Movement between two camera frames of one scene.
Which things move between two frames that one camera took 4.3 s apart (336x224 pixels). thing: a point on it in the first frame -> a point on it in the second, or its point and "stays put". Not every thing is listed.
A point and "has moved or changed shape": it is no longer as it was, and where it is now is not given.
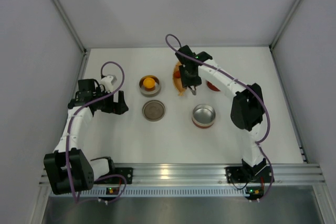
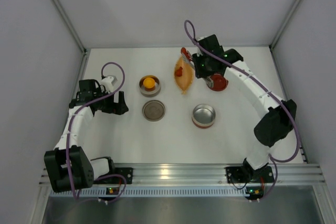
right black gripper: x=190 y=80 -> x=196 y=61
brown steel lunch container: x=149 y=92 stays put
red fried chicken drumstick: x=177 y=74 stays put
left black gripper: x=112 y=105 stays put
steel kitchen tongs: x=193 y=89 has moved or changed shape
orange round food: x=149 y=83 stays put
